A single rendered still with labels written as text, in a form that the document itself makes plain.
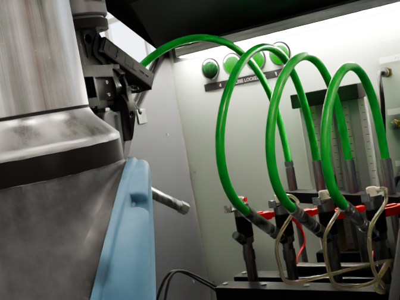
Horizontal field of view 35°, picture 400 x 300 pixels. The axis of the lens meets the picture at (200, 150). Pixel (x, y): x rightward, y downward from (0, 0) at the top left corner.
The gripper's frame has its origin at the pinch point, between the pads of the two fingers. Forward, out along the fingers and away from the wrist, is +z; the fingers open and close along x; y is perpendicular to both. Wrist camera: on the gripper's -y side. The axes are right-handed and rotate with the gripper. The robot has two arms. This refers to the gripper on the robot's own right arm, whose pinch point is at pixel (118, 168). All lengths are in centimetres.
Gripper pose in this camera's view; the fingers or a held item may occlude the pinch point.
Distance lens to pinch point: 86.9
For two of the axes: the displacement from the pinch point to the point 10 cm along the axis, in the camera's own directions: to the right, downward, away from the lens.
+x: 8.0, -1.1, -5.9
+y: -5.7, 1.4, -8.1
